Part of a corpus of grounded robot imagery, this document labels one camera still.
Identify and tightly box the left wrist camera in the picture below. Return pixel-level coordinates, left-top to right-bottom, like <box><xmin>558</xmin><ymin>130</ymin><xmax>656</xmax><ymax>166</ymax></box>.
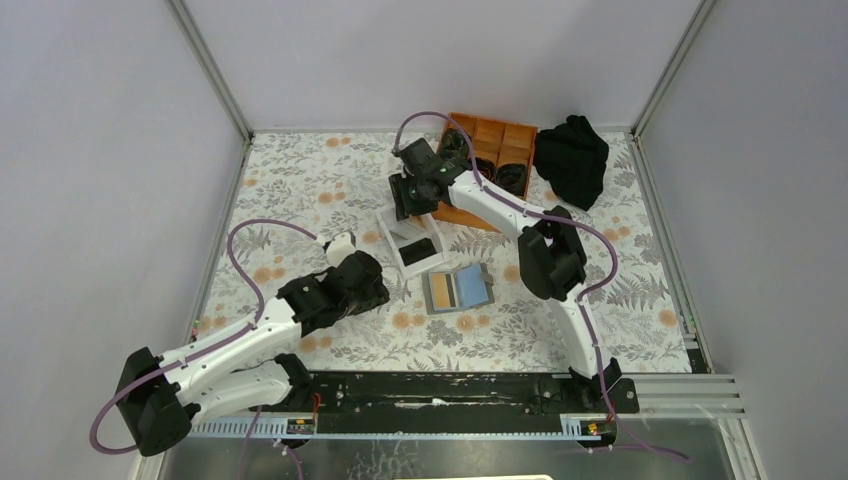
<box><xmin>323</xmin><ymin>231</ymin><xmax>357</xmax><ymax>267</ymax></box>

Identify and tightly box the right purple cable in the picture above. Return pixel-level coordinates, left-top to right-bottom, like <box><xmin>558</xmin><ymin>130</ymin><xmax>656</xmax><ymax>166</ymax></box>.
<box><xmin>392</xmin><ymin>111</ymin><xmax>692</xmax><ymax>463</ymax></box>

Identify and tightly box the rolled dark sock top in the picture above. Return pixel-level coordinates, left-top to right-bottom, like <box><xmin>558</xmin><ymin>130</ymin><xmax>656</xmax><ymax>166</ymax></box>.
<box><xmin>437</xmin><ymin>129</ymin><xmax>469</xmax><ymax>160</ymax></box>

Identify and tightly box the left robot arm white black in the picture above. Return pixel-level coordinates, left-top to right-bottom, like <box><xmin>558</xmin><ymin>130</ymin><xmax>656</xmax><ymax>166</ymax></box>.
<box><xmin>116</xmin><ymin>250</ymin><xmax>389</xmax><ymax>457</ymax></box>

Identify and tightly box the white plastic card tray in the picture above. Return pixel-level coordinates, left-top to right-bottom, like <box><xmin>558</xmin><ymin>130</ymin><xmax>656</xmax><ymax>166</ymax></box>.
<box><xmin>377</xmin><ymin>207</ymin><xmax>446</xmax><ymax>280</ymax></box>

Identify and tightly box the grey leather card holder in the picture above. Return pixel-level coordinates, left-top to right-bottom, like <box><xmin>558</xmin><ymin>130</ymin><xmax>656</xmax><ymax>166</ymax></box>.
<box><xmin>422</xmin><ymin>263</ymin><xmax>495</xmax><ymax>314</ymax></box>

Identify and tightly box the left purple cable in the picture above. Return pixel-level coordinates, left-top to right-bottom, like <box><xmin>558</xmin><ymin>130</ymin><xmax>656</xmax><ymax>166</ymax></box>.
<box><xmin>89</xmin><ymin>219</ymin><xmax>333</xmax><ymax>480</ymax></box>

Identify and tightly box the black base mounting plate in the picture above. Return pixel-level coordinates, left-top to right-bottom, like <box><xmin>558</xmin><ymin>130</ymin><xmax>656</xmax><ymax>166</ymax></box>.
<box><xmin>309</xmin><ymin>368</ymin><xmax>640</xmax><ymax>415</ymax></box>

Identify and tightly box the purple cable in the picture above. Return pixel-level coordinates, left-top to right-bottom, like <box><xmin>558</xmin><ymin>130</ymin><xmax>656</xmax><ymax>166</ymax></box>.
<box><xmin>392</xmin><ymin>111</ymin><xmax>692</xmax><ymax>463</ymax></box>
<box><xmin>89</xmin><ymin>219</ymin><xmax>333</xmax><ymax>480</ymax></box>

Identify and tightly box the rolled dark sock right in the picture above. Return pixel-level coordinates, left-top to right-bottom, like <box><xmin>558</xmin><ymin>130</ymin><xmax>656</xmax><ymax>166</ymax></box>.
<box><xmin>495</xmin><ymin>163</ymin><xmax>528</xmax><ymax>197</ymax></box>

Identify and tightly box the floral table mat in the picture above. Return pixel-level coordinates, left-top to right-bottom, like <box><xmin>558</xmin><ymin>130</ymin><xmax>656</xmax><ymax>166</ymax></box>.
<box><xmin>195</xmin><ymin>132</ymin><xmax>691</xmax><ymax>373</ymax></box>

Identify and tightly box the white slotted cable duct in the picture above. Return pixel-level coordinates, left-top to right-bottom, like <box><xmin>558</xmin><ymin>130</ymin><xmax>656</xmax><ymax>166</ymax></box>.
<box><xmin>188</xmin><ymin>415</ymin><xmax>604</xmax><ymax>442</ymax></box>

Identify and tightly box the gold credit card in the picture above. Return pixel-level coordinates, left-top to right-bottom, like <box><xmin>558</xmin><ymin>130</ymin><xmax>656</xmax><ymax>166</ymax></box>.
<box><xmin>429</xmin><ymin>273</ymin><xmax>457</xmax><ymax>311</ymax></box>

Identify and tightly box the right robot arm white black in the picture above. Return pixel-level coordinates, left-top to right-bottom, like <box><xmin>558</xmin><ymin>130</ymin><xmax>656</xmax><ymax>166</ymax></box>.
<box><xmin>389</xmin><ymin>170</ymin><xmax>620</xmax><ymax>412</ymax></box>

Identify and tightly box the rolled dark sock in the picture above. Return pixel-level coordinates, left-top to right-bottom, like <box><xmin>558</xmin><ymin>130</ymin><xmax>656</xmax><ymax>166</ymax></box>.
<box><xmin>495</xmin><ymin>163</ymin><xmax>528</xmax><ymax>197</ymax></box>
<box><xmin>437</xmin><ymin>129</ymin><xmax>469</xmax><ymax>160</ymax></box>

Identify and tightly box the orange wooden compartment box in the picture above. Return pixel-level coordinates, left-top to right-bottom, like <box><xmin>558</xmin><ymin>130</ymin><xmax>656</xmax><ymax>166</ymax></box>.
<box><xmin>443</xmin><ymin>112</ymin><xmax>538</xmax><ymax>200</ymax></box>

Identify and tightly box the black cloth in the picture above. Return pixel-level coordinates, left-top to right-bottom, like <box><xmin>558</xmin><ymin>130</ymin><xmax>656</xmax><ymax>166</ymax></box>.
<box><xmin>533</xmin><ymin>115</ymin><xmax>609</xmax><ymax>211</ymax></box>

